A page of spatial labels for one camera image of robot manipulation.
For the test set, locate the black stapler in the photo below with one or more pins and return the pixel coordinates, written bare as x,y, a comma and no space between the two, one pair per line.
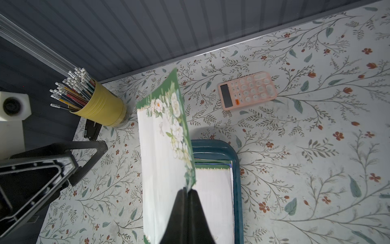
91,130

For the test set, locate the green floral stationery paper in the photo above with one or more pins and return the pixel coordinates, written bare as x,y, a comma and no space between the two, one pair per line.
166,155

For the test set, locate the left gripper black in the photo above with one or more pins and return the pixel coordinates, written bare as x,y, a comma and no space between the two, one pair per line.
33,179

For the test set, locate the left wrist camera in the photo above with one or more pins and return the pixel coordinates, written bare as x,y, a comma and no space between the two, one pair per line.
14,106

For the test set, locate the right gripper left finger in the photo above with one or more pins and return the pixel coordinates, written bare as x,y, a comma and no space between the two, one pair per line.
176,231

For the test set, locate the yellow pencil cup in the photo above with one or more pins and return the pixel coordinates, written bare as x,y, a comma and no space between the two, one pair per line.
104,108

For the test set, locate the teal plastic storage box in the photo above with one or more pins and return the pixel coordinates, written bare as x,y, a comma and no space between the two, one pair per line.
219,150

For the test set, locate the pink calculator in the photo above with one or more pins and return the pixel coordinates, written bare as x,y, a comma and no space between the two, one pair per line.
247,91

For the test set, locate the bundle of pencils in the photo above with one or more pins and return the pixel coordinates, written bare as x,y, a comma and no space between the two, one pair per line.
75,91

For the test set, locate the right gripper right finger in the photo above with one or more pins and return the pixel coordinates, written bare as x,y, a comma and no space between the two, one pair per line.
198,231

